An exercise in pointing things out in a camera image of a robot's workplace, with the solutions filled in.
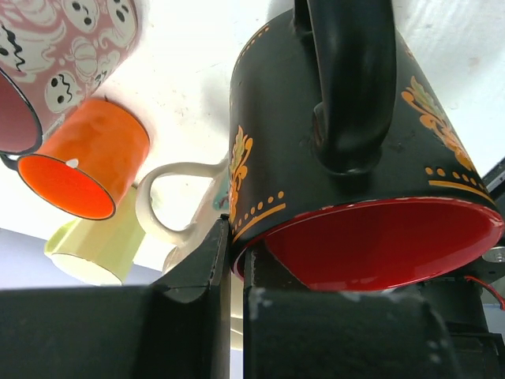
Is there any orange mug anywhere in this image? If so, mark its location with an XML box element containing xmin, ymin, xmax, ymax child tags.
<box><xmin>17</xmin><ymin>98</ymin><xmax>151</xmax><ymax>220</ymax></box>

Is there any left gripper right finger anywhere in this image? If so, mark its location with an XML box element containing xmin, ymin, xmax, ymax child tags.
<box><xmin>244</xmin><ymin>248</ymin><xmax>504</xmax><ymax>378</ymax></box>

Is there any pale yellow mug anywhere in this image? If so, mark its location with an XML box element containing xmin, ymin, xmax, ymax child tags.
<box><xmin>44</xmin><ymin>186</ymin><xmax>145</xmax><ymax>286</ymax></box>

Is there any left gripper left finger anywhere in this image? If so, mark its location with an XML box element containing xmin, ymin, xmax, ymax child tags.
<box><xmin>1</xmin><ymin>218</ymin><xmax>230</xmax><ymax>378</ymax></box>

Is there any black mug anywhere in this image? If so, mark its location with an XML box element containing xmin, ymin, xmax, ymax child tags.
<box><xmin>230</xmin><ymin>1</ymin><xmax>504</xmax><ymax>291</ymax></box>

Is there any cream floral mug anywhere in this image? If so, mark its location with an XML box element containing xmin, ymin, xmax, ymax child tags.
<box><xmin>135</xmin><ymin>157</ymin><xmax>229</xmax><ymax>273</ymax></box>

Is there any pink patterned mug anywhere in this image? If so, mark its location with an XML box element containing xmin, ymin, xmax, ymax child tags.
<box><xmin>1</xmin><ymin>0</ymin><xmax>141</xmax><ymax>155</ymax></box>

